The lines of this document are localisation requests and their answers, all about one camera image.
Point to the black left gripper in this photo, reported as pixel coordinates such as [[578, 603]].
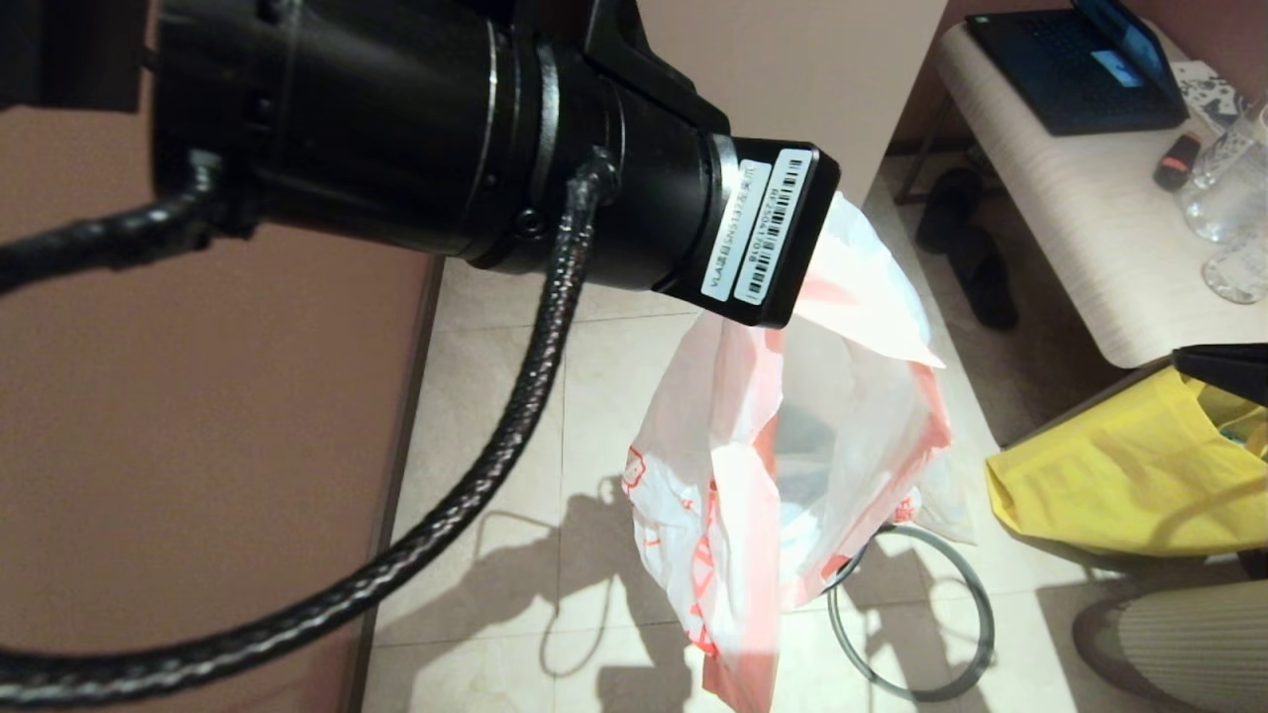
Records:
[[733, 218]]

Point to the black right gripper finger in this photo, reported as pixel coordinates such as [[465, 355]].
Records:
[[1233, 368]]

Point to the white red-printed plastic bag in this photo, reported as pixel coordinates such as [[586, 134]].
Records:
[[713, 475]]

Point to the spare white plastic bag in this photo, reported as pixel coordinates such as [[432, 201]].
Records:
[[941, 510]]

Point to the clear glass cup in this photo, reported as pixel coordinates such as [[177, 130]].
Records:
[[1236, 275], [1226, 210]]

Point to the beige door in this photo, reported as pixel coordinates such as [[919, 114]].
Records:
[[792, 59]]

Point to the black orange handheld device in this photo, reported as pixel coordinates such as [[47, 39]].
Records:
[[1176, 163]]

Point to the cream striped bench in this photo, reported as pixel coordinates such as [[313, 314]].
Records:
[[1080, 218]]

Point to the clear ribbed glass bottle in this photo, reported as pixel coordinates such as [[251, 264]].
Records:
[[1228, 144]]

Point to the white black patterned card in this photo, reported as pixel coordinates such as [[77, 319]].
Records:
[[1207, 97]]

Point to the beige striped stool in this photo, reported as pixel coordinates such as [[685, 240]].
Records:
[[1189, 654]]

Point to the dark blue laptop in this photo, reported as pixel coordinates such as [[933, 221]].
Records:
[[1070, 69]]

